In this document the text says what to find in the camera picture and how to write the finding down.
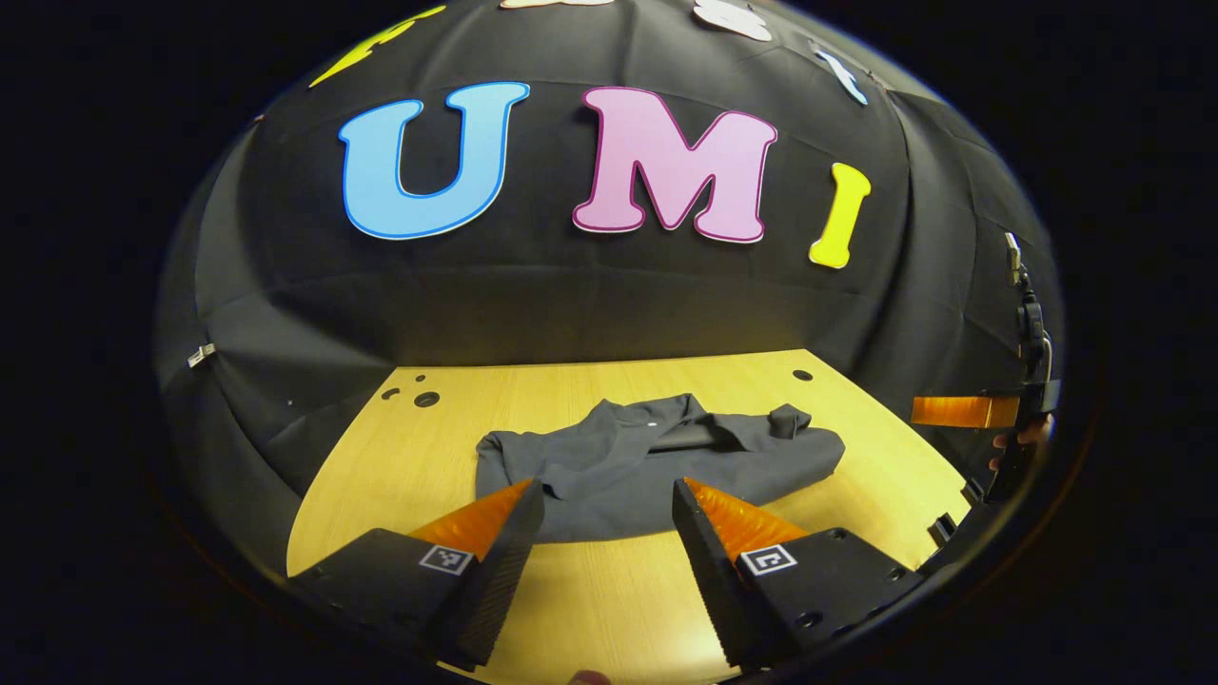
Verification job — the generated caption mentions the black backdrop cloth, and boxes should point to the black backdrop cloth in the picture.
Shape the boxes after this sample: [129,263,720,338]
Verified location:
[155,0,1065,572]

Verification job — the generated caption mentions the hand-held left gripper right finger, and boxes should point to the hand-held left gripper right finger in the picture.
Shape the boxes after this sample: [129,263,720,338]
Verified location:
[672,478,924,669]

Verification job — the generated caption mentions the dark grey polo shirt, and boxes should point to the dark grey polo shirt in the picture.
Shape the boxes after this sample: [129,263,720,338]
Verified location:
[474,393,846,543]

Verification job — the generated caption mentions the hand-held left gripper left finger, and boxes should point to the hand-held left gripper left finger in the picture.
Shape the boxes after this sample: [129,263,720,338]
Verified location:
[290,478,545,672]

